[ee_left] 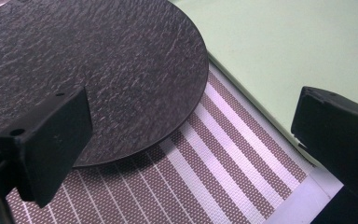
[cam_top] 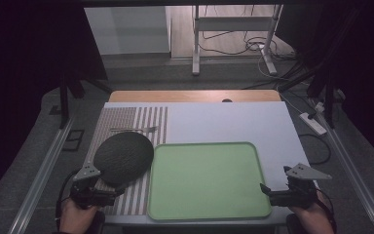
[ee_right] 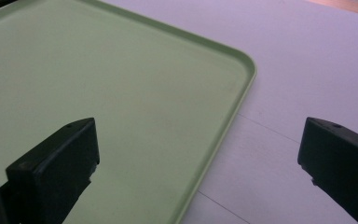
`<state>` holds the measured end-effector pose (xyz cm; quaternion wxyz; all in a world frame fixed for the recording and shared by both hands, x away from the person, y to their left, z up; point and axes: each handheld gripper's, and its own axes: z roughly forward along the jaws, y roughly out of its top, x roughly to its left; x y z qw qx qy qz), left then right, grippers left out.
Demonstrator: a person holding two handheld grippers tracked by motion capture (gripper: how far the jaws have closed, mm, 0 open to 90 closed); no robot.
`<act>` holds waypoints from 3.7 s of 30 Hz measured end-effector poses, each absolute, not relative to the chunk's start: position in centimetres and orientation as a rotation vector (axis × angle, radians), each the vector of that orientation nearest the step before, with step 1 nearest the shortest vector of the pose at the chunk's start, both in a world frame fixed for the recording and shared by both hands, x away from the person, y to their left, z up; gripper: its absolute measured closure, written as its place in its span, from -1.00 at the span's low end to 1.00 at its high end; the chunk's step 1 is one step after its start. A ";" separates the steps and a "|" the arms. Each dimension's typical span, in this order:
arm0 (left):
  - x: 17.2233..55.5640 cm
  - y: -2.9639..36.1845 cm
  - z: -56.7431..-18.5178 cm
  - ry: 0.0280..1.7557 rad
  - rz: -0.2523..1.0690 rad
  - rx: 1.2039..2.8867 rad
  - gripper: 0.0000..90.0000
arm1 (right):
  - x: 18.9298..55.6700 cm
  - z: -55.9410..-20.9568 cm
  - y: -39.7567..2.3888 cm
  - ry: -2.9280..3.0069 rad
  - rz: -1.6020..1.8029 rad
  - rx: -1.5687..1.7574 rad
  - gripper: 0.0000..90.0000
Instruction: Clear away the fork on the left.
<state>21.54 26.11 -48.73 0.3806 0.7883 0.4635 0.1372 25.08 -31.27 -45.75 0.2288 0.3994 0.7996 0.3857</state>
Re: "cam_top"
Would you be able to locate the white power strip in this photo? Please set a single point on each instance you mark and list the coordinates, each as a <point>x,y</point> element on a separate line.
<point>312,123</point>

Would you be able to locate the grey striped placemat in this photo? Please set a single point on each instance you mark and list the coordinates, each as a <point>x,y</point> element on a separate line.
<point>120,118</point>

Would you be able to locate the person's left hand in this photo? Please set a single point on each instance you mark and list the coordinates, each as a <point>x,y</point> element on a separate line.
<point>76,219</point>

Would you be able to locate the white cabinet panel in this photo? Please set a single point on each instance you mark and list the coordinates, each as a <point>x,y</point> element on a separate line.
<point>126,31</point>

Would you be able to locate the white metal desk frame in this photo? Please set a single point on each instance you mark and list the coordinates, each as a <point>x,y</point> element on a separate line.
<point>233,23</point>

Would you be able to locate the green tray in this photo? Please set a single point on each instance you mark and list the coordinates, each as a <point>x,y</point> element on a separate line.
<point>207,182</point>

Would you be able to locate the silver fork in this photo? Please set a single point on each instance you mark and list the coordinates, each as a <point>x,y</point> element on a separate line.
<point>142,129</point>

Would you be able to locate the black floor frame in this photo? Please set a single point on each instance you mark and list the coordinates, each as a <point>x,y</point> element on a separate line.
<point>73,139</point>

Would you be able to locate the aluminium rail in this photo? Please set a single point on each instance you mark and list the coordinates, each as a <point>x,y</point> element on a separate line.
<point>42,175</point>
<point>354,175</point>

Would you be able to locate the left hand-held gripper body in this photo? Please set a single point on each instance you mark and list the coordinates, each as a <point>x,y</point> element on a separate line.
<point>87,195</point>

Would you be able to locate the white board sheet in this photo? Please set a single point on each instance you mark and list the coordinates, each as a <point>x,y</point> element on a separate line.
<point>227,123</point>

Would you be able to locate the dark grey round plate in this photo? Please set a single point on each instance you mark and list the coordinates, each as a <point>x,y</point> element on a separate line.
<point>123,156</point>

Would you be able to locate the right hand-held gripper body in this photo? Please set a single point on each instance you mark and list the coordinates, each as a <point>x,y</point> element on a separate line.
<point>300,195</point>

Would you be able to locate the person's right hand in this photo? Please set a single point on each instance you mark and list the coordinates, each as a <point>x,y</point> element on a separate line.
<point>316,219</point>

